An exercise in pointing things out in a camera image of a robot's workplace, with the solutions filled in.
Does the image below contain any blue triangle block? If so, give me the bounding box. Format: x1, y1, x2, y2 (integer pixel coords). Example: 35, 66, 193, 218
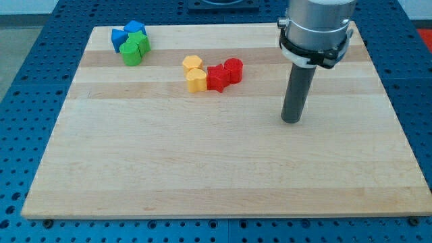
111, 29, 128, 53

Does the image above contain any yellow hexagon block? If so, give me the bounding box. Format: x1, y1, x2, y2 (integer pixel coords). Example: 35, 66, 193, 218
182, 55, 203, 76

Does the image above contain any red cylinder block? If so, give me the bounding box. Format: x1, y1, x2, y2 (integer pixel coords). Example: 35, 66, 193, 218
223, 58, 243, 84

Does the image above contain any green cylinder block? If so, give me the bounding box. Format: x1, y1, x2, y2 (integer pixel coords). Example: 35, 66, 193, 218
119, 42, 142, 66

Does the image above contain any yellow heart block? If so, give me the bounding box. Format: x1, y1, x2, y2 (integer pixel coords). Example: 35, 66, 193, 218
186, 68, 207, 92

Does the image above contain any blue pentagon block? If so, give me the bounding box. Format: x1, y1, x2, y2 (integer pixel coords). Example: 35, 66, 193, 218
124, 20, 146, 35

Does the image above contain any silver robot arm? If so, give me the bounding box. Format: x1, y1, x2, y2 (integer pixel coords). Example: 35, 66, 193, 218
286, 0, 356, 51

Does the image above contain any green star block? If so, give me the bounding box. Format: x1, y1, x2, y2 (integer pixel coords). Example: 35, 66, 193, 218
127, 30, 151, 57

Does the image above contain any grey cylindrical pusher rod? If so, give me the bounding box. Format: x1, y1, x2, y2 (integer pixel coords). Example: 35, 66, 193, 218
281, 64, 316, 124

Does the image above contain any red star block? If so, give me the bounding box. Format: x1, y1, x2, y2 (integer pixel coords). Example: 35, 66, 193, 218
207, 64, 230, 93

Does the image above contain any wooden board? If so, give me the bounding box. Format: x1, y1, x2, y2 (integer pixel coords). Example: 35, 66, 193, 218
22, 23, 431, 219

